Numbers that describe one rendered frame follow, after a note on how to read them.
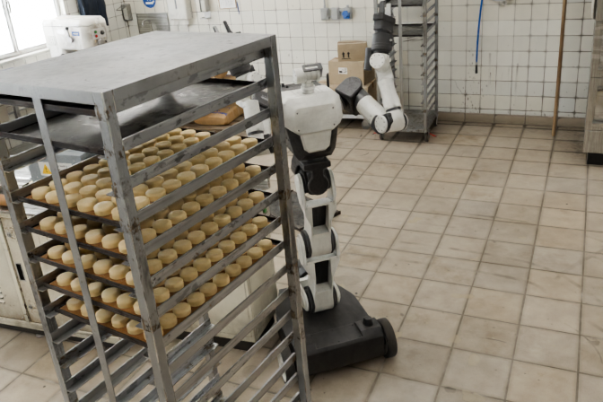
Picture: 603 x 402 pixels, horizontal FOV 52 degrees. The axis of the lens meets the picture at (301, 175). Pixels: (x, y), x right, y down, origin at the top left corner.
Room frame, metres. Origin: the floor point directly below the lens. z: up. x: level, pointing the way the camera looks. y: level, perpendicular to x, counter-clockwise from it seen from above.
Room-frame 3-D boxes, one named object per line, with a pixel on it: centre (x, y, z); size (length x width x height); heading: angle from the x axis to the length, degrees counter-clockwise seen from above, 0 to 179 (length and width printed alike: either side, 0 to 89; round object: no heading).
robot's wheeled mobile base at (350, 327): (2.77, -0.04, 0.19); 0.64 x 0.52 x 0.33; 15
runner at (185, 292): (1.55, 0.25, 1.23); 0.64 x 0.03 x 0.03; 146
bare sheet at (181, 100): (1.65, 0.42, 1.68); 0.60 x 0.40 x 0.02; 146
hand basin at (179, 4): (7.63, 1.65, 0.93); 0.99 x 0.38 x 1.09; 64
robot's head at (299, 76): (2.67, -0.06, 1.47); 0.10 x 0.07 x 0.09; 105
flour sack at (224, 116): (6.79, 0.83, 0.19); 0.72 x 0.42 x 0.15; 158
